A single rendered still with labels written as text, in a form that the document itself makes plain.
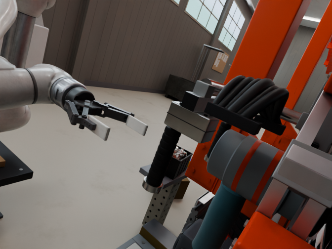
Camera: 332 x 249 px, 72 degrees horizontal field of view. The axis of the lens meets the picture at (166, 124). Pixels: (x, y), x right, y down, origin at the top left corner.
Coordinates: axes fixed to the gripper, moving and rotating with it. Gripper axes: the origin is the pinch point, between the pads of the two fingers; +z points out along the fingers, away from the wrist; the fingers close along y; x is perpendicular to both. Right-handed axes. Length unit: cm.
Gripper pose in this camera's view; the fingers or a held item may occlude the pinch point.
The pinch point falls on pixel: (125, 130)
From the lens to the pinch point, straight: 55.5
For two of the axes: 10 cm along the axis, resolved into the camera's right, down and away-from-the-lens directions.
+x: 3.4, -9.0, -2.6
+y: -5.5, 0.4, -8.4
